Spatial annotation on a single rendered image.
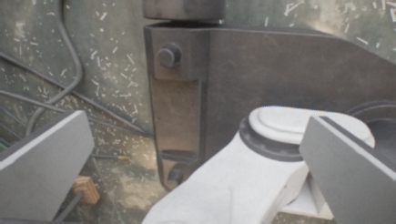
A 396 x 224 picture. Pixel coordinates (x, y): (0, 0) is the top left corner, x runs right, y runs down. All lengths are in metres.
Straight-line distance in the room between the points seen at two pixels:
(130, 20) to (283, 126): 0.55
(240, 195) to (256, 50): 0.29
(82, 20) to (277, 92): 0.65
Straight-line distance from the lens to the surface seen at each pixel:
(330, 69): 0.50
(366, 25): 0.69
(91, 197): 1.28
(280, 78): 0.48
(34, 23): 0.95
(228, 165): 0.32
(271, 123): 0.36
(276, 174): 0.33
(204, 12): 0.44
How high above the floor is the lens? 0.61
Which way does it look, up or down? 59 degrees down
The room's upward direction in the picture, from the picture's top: 156 degrees counter-clockwise
